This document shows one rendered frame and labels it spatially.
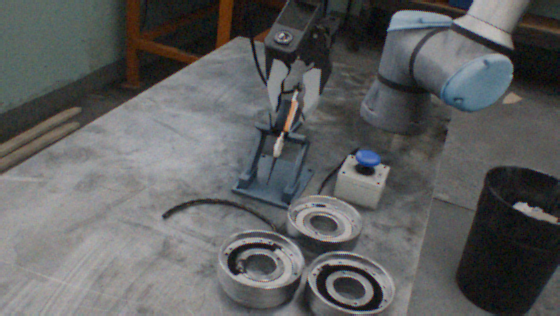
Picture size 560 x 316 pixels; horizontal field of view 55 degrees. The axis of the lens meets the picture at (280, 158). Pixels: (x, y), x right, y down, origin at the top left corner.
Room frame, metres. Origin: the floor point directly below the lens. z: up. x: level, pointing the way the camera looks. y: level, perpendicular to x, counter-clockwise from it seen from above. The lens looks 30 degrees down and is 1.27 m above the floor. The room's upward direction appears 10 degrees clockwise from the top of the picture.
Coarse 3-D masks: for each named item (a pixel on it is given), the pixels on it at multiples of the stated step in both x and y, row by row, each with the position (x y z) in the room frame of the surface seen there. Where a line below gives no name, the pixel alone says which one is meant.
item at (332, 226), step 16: (304, 208) 0.64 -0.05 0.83; (336, 208) 0.65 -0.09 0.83; (352, 208) 0.64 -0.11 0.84; (288, 224) 0.59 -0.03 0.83; (304, 224) 0.60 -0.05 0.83; (320, 224) 0.63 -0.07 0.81; (336, 224) 0.62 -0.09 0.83; (352, 224) 0.62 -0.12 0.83; (304, 240) 0.56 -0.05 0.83; (320, 240) 0.56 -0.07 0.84; (336, 240) 0.56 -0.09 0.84; (352, 240) 0.57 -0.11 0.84
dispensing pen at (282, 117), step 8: (296, 88) 0.78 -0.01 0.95; (296, 96) 0.77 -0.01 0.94; (288, 104) 0.75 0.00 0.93; (280, 112) 0.74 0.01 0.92; (288, 112) 0.74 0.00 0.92; (280, 120) 0.74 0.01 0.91; (280, 128) 0.73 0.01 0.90; (280, 136) 0.74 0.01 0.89; (280, 144) 0.73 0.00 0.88; (280, 152) 0.73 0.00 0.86; (272, 168) 0.71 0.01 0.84
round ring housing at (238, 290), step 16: (240, 240) 0.54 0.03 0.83; (256, 240) 0.55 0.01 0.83; (272, 240) 0.55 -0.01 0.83; (288, 240) 0.54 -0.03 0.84; (224, 256) 0.51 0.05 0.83; (240, 256) 0.51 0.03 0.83; (256, 256) 0.52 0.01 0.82; (272, 256) 0.52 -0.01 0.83; (288, 256) 0.53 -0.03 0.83; (224, 272) 0.47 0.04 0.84; (272, 272) 0.52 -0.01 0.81; (224, 288) 0.47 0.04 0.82; (240, 288) 0.46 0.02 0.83; (256, 288) 0.45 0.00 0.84; (272, 288) 0.46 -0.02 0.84; (288, 288) 0.47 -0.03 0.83; (256, 304) 0.46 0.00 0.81; (272, 304) 0.46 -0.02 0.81
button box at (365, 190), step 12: (348, 168) 0.74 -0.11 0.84; (360, 168) 0.74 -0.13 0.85; (372, 168) 0.75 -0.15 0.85; (384, 168) 0.76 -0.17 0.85; (348, 180) 0.72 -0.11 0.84; (360, 180) 0.72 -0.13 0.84; (372, 180) 0.72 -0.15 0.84; (384, 180) 0.73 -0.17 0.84; (336, 192) 0.72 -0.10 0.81; (348, 192) 0.72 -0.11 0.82; (360, 192) 0.71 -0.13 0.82; (372, 192) 0.71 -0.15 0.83; (360, 204) 0.71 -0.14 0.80; (372, 204) 0.71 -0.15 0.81
